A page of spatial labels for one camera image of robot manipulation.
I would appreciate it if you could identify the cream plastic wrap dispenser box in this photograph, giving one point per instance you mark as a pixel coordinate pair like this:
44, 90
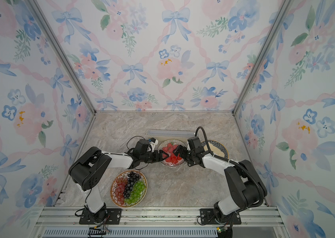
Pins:
170, 134

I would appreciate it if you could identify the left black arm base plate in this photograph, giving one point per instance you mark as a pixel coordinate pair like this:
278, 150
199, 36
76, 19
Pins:
108, 216

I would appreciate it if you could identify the mixed colour grapes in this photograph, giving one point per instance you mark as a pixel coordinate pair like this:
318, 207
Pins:
129, 188

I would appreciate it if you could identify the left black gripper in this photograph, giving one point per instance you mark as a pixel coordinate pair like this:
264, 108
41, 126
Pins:
156, 155

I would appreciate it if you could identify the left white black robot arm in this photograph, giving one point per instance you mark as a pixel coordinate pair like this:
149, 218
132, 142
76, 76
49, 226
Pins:
88, 170

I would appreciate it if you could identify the dark blue yellow-rimmed plate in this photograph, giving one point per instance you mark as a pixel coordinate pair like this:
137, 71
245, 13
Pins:
219, 148

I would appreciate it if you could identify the aluminium mounting rail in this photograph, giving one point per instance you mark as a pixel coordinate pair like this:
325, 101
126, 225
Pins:
160, 222

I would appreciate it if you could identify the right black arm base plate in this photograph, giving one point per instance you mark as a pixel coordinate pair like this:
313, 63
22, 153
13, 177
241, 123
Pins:
214, 217

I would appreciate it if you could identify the round plate with grapes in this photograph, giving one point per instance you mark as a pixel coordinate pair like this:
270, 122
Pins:
128, 188

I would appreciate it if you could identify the red strawberries pile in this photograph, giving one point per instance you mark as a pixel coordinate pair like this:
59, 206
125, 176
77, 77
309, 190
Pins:
169, 148

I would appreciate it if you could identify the slice of bread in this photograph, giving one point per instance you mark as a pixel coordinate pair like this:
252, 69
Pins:
216, 151

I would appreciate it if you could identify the glass bowl with striped rim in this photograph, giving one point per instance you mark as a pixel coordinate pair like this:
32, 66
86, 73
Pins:
172, 145

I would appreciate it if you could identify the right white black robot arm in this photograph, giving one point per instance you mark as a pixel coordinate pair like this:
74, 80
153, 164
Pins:
246, 190

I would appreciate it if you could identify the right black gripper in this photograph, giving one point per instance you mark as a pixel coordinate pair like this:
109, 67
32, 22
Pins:
184, 149

